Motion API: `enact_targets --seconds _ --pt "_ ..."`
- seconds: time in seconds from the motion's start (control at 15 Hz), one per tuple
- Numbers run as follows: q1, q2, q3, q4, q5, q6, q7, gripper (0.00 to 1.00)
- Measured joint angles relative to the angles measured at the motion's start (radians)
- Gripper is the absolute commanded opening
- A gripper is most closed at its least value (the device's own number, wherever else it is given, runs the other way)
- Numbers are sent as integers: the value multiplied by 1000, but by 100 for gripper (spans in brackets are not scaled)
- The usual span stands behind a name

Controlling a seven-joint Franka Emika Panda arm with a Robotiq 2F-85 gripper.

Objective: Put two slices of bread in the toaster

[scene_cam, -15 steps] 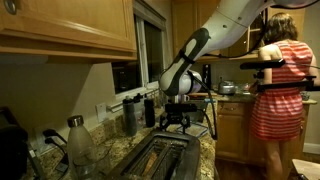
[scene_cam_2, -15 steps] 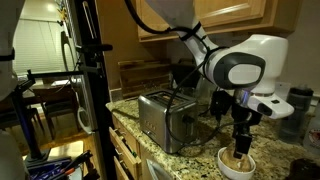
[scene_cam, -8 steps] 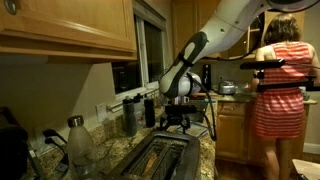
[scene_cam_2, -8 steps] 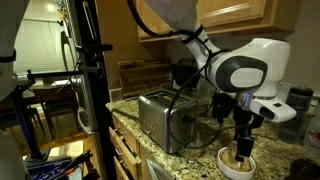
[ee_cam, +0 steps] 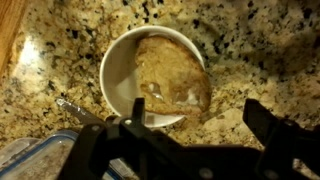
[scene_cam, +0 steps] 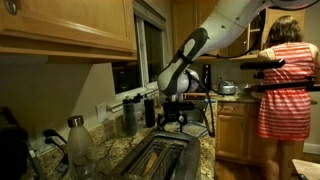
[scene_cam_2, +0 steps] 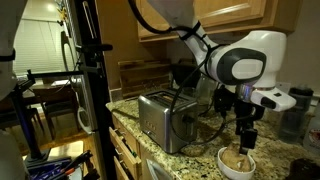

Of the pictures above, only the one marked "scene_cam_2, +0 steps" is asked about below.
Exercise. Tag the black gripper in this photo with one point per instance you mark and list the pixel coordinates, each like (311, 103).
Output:
(246, 115)

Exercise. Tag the toasted bread slice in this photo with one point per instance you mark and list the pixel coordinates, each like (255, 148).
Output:
(167, 98)
(233, 162)

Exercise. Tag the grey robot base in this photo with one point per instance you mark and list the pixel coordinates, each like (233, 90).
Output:
(11, 156)

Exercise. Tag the silver two slot toaster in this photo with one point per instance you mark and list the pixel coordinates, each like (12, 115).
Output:
(156, 123)

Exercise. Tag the white ceramic bowl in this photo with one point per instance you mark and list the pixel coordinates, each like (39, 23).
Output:
(238, 176)

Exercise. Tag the dark grey sports bottle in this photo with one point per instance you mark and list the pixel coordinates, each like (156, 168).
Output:
(296, 126)

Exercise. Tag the white sports bottle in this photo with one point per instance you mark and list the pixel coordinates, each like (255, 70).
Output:
(313, 133)

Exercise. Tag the stainless dishwasher panel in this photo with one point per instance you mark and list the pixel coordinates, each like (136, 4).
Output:
(156, 171)

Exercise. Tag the dark wooden cutting board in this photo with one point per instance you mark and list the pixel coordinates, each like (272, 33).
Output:
(143, 78)

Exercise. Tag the wooden counter drawer unit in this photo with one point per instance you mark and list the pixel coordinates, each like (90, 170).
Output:
(126, 153)

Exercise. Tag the dark wooden chair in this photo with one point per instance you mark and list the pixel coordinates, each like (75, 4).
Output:
(60, 113)

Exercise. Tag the blue tool tray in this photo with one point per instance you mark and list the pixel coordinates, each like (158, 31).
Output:
(43, 168)

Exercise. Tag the black tripod stand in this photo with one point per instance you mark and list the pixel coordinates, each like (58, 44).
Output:
(25, 126)

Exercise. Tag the white window blinds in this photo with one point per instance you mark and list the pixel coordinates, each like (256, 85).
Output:
(43, 43)

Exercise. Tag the round ceiling light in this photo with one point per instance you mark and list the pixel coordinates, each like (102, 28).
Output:
(50, 7)

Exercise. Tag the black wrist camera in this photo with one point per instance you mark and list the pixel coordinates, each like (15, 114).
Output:
(222, 100)

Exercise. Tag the light wooden wall cabinet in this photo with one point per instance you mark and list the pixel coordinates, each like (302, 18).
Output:
(233, 13)

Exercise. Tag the black vertical stand frame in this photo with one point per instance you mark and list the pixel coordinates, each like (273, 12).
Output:
(96, 100)

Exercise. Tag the black stereo camera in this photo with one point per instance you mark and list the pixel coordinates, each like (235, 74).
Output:
(95, 48)

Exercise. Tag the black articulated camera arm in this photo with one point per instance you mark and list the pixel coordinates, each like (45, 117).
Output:
(53, 74)

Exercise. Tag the yellow wall decoration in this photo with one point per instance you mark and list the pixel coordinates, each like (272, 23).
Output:
(62, 13)

